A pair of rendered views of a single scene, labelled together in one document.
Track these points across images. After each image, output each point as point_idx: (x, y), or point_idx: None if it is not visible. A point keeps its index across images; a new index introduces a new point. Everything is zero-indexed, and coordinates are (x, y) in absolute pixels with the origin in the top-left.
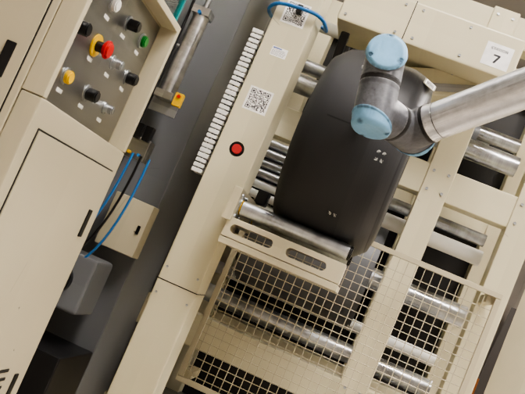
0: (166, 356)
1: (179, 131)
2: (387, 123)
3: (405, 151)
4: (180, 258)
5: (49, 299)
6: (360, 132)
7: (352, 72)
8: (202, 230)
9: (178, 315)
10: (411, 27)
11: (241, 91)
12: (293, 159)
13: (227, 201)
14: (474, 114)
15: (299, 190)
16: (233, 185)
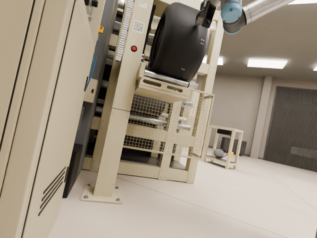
0: (122, 139)
1: (99, 47)
2: (241, 11)
3: (232, 30)
4: (120, 98)
5: (76, 125)
6: (225, 18)
7: (183, 7)
8: (127, 84)
9: (124, 121)
10: (179, 1)
11: (130, 22)
12: (167, 46)
13: (134, 71)
14: (271, 6)
15: (170, 60)
16: (135, 64)
